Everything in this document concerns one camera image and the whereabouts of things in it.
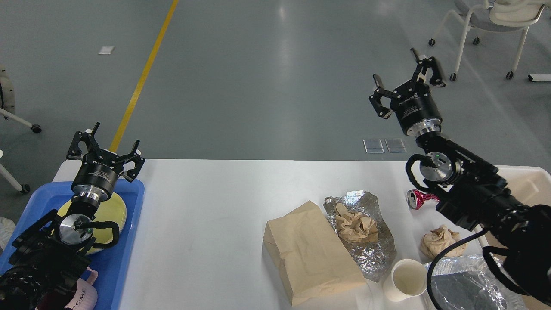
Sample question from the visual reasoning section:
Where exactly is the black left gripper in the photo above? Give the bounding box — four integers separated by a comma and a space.
66, 122, 145, 202

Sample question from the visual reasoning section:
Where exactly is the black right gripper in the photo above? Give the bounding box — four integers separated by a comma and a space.
369, 47, 446, 137

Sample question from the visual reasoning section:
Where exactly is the yellow plastic plate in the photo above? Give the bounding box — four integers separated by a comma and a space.
56, 192, 128, 256

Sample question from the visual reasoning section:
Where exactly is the crushed red can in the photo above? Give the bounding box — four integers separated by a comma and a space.
406, 189, 440, 210

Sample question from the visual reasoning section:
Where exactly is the aluminium foil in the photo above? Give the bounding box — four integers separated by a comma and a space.
323, 190, 397, 282

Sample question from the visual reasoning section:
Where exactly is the brown paper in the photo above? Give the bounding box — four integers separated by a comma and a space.
420, 224, 461, 259
336, 203, 379, 243

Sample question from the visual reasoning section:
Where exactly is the pink mug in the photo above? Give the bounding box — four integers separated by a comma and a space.
39, 267, 99, 310

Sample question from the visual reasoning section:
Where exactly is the white paper cup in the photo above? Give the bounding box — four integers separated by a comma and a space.
383, 259, 427, 302

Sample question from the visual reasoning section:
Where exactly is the brown paper bag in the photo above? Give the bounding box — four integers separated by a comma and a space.
263, 201, 366, 306

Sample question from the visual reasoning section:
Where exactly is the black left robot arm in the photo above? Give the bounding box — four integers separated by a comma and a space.
1, 122, 145, 310

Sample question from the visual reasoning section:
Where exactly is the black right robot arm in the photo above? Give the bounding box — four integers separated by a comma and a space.
369, 49, 551, 309

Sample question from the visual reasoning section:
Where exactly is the right floor outlet plate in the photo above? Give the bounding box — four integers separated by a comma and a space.
384, 139, 407, 153

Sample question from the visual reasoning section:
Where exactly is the floor outlet plate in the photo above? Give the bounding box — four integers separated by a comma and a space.
363, 139, 384, 154
384, 139, 407, 153

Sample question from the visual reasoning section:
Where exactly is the left floor outlet plate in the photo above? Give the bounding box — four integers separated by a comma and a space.
363, 139, 384, 154

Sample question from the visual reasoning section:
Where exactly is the blue plastic tray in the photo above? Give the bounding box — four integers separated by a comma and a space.
0, 179, 145, 310

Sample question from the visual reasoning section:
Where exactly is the left background chair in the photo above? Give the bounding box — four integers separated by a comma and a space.
0, 65, 42, 194

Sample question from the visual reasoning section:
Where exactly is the white office chair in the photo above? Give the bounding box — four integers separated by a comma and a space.
428, 0, 550, 81

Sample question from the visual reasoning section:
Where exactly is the white bar on floor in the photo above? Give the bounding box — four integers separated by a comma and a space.
528, 73, 551, 82

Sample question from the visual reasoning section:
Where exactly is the beige plastic bin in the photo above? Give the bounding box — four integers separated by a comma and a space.
477, 165, 551, 310

